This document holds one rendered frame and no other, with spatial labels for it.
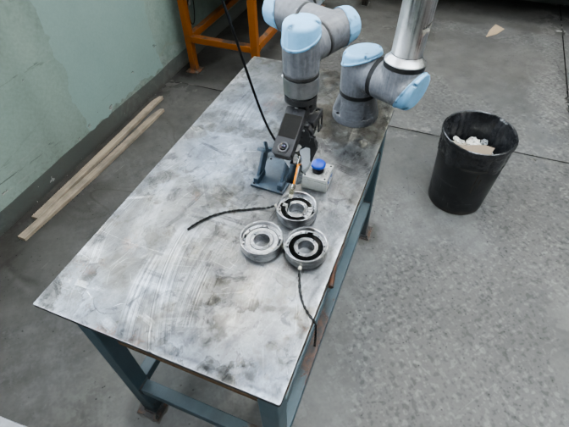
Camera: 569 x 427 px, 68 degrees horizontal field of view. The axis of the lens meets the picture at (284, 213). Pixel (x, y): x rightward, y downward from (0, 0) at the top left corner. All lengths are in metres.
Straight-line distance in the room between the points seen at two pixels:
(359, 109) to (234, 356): 0.84
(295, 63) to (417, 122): 2.08
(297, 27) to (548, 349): 1.63
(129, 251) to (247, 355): 0.41
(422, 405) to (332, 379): 0.33
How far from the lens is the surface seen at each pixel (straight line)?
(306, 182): 1.16
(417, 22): 1.20
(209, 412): 1.47
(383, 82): 1.27
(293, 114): 0.93
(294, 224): 1.05
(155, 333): 0.96
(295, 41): 0.84
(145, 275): 1.05
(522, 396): 1.91
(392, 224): 2.19
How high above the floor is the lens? 1.62
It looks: 48 degrees down
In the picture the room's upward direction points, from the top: 2 degrees counter-clockwise
